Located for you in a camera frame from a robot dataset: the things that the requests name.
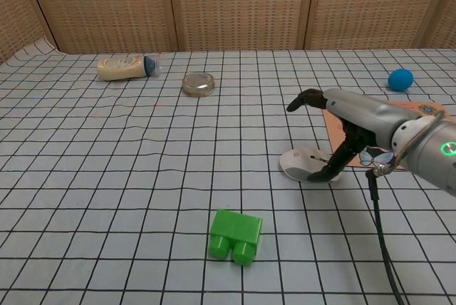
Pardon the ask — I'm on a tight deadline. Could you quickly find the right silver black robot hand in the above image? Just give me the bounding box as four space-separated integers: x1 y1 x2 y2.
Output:
286 87 421 183

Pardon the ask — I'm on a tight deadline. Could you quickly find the white and grey computer mouse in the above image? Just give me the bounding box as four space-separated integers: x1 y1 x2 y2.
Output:
279 148 343 183

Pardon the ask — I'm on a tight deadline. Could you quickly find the cartoon girl mouse pad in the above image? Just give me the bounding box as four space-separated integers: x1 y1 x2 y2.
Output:
322 100 453 170

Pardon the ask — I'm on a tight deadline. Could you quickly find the blue ball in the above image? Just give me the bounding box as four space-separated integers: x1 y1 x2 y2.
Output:
387 68 415 92

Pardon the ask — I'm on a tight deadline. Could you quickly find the green toy building brick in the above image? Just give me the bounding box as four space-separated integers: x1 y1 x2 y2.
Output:
208 208 264 267

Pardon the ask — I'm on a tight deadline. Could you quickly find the woven wooden folding screen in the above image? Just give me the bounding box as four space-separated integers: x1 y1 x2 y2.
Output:
0 0 456 66

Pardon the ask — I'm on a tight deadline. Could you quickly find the light blue checked tablecloth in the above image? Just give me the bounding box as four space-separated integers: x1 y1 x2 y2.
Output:
0 36 456 305

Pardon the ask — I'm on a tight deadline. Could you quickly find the cream sauce bottle blue cap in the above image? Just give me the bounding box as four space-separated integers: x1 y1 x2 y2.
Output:
97 53 163 82

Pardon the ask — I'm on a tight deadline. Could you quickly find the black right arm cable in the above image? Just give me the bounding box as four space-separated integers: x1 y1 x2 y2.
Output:
366 111 446 305

